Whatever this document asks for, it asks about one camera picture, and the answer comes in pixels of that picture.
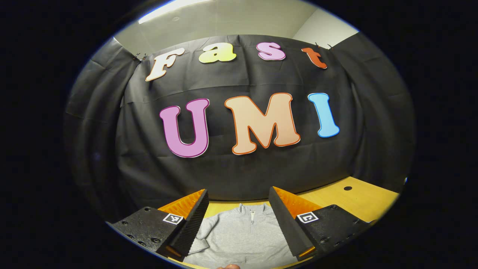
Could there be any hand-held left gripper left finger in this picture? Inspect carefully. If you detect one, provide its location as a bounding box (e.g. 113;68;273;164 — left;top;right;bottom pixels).
106;189;210;262

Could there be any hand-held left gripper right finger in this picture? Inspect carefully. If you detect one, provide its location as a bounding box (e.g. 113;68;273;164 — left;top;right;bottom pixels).
268;186;376;262

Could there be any grey zip-neck sweatshirt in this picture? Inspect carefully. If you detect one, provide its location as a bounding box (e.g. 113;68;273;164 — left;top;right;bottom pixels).
183;203;300;269

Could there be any black backdrop cloth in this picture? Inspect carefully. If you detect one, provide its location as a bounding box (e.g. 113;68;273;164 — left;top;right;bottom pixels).
63;32;416;225

